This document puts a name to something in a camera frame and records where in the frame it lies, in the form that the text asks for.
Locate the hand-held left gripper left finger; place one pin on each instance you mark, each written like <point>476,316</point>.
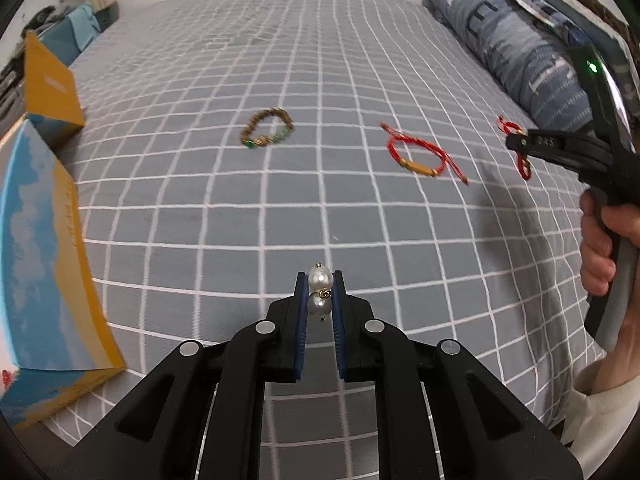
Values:
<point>300,320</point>

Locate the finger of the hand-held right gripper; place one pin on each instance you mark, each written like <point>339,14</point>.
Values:
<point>580,161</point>
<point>547,141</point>

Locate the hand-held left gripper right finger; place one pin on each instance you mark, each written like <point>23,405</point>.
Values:
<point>337,320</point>

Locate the blue and yellow cardboard box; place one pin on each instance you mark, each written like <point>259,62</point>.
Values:
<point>50,260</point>

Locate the person's right forearm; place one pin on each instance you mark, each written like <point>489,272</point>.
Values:
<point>615,375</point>

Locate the folded blue grey duvet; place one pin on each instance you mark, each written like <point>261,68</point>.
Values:
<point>510,45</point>

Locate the teal suitcase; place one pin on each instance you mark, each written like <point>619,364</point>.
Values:
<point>60,40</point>

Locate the light blue cloth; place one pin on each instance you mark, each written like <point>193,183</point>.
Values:
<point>85,20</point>

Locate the black object on suitcase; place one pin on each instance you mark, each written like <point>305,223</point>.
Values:
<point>40,17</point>

